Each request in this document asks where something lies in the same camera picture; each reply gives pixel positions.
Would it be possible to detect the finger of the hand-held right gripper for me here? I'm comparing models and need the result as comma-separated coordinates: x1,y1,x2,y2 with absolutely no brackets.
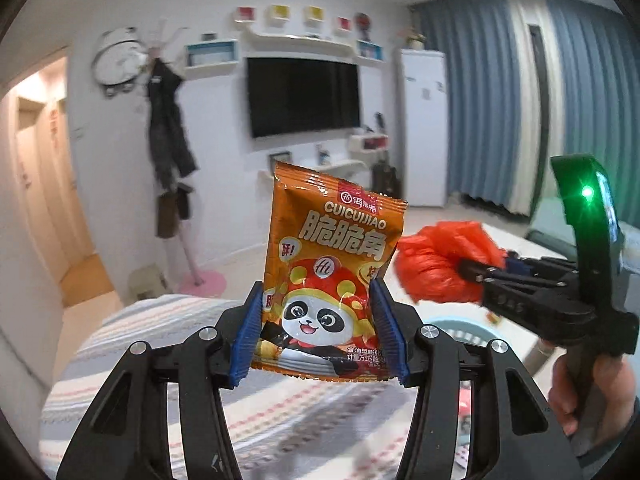
456,258,598,333
502,255,581,281

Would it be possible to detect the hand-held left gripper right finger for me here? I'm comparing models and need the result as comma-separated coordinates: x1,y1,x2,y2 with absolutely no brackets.
369,279,583,480

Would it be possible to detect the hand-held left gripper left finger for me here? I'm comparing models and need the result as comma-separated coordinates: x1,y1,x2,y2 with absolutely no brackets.
56,280,266,480

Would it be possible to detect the orange plastic bag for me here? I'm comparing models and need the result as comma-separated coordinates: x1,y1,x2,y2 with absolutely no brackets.
393,220,506,306

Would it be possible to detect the orange panda snack packet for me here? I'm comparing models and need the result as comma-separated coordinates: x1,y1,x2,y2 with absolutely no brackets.
249,160,409,382

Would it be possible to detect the person's right hand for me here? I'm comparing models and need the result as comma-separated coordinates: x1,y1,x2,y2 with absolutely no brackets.
547,342,640,436

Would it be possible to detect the pink round floor mat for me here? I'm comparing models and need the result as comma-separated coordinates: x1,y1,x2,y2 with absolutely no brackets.
177,267,227,298

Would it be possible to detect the white coat rack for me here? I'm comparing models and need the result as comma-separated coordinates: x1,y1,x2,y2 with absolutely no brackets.
147,20,203,286

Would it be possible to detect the striped woven tablecloth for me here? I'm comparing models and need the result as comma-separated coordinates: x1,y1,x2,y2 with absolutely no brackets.
40,292,471,480

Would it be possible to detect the brown handbag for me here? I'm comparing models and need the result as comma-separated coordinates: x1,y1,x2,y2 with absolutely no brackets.
156,192,180,238

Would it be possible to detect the black handbag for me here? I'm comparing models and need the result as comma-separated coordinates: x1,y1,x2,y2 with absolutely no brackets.
175,184,193,220

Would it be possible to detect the black guitar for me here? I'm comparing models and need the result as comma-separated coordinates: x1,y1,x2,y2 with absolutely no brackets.
372,160,403,198

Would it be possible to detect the blue window curtain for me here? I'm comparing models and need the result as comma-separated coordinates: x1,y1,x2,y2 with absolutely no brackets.
407,0,640,221

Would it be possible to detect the white refrigerator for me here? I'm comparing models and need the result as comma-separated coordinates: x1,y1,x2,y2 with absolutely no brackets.
398,49,448,208

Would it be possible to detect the white low wall shelf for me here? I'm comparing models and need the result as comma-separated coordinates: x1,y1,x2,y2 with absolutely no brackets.
257,135,388,186

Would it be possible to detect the black wall television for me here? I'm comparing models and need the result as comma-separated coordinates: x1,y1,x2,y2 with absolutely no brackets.
246,56,362,139

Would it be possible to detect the teal lined wall box shelf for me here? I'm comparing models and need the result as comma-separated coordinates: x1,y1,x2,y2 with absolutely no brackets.
184,39,240,72

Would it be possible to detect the round wall clock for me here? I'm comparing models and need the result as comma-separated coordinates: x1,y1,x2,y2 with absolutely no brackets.
91,27,148,96

